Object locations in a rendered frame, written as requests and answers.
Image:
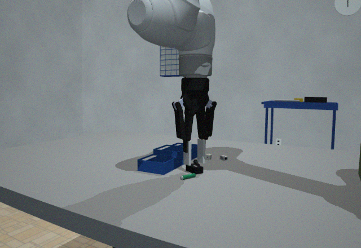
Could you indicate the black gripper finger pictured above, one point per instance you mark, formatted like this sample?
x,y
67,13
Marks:
x,y
204,126
184,127

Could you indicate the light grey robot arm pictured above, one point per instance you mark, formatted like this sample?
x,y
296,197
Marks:
x,y
174,24

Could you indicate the green battery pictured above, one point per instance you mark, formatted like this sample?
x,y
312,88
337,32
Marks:
x,y
187,176

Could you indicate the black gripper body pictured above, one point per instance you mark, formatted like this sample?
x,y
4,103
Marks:
x,y
194,88

